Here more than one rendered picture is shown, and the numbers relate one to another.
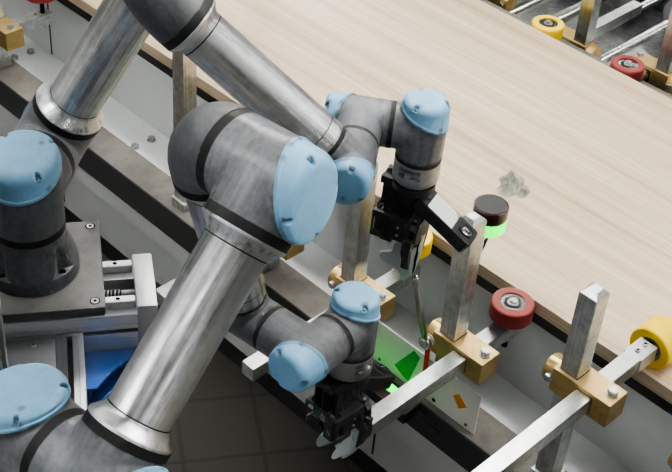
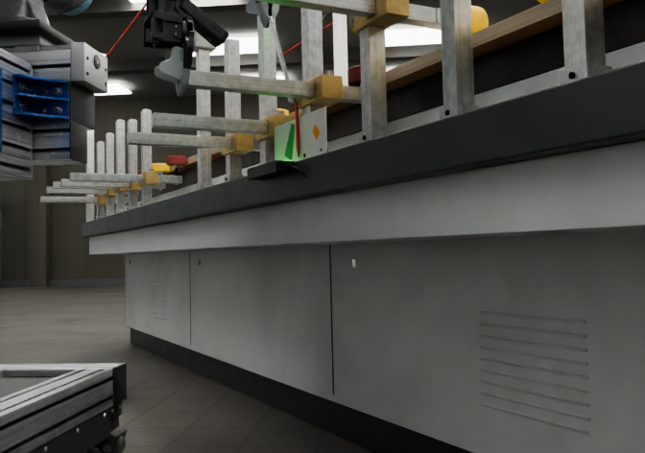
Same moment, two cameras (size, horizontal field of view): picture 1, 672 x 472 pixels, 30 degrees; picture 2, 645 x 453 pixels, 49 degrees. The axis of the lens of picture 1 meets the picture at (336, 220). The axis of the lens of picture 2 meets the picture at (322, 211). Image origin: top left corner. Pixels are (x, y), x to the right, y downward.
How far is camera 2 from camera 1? 2.06 m
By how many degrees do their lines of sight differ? 45
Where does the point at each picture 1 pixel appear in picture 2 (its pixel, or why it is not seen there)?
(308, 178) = not seen: outside the picture
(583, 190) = not seen: hidden behind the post
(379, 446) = (336, 379)
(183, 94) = (200, 94)
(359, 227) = (263, 63)
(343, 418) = (160, 11)
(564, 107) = not seen: hidden behind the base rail
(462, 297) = (309, 35)
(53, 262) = (20, 6)
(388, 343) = (280, 139)
